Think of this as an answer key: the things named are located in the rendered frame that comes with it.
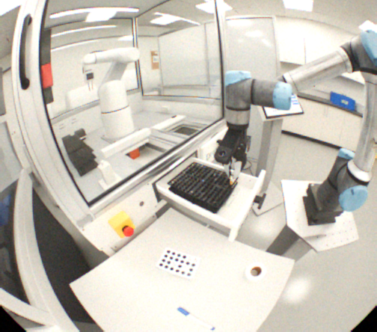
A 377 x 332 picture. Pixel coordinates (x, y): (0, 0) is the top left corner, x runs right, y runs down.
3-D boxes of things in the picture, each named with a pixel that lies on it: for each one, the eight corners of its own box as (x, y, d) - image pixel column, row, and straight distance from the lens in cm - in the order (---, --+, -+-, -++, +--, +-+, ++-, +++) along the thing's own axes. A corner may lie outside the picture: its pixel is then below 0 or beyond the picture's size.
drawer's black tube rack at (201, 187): (236, 188, 67) (238, 176, 63) (215, 217, 56) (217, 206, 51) (194, 172, 75) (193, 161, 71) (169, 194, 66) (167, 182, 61)
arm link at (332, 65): (353, 38, 72) (261, 79, 62) (363, 33, 63) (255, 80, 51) (366, 67, 73) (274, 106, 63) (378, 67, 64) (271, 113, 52)
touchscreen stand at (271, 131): (286, 200, 190) (314, 112, 141) (256, 216, 164) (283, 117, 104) (263, 176, 212) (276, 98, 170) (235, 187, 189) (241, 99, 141)
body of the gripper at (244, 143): (250, 151, 57) (253, 119, 52) (241, 164, 50) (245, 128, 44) (231, 146, 59) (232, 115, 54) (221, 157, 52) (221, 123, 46)
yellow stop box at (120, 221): (137, 229, 57) (130, 217, 52) (123, 240, 57) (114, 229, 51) (129, 221, 61) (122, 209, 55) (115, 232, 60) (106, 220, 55)
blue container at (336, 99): (349, 107, 408) (350, 98, 407) (354, 111, 371) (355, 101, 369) (329, 100, 390) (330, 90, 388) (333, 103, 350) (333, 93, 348)
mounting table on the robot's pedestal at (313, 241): (330, 194, 117) (338, 181, 111) (345, 250, 99) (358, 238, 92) (275, 194, 97) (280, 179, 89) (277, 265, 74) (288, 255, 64)
